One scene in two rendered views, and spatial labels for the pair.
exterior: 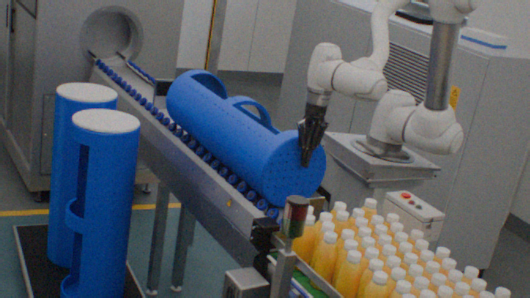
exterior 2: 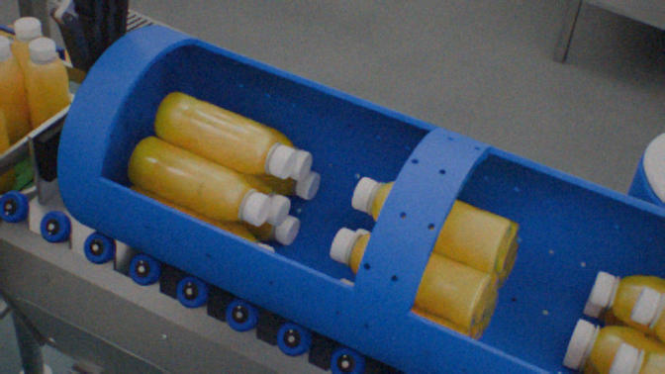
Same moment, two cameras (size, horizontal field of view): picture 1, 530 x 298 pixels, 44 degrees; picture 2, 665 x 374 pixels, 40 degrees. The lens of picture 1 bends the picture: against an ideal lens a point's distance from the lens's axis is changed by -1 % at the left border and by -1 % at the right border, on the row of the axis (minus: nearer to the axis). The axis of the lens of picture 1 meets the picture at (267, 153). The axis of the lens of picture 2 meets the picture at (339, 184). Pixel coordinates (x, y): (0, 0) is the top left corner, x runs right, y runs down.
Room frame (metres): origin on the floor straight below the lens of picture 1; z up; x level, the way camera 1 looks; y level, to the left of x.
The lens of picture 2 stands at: (3.20, -0.38, 1.83)
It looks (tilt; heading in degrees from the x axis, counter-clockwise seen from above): 39 degrees down; 147
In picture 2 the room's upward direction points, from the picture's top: 7 degrees clockwise
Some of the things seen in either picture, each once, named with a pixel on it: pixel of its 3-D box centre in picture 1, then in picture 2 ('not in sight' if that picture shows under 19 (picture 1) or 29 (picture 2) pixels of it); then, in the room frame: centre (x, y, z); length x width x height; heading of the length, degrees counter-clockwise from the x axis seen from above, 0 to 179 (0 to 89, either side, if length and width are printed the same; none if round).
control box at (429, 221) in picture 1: (412, 215); not in sight; (2.12, -0.54, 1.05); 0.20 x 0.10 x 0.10; 34
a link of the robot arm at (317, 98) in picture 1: (318, 95); not in sight; (2.23, -0.14, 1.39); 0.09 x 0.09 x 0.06
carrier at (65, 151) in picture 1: (80, 177); not in sight; (2.95, 0.88, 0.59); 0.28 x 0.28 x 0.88
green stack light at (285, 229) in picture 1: (292, 224); not in sight; (1.61, -0.10, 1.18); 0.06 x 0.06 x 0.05
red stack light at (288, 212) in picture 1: (296, 209); not in sight; (1.61, -0.10, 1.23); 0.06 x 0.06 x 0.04
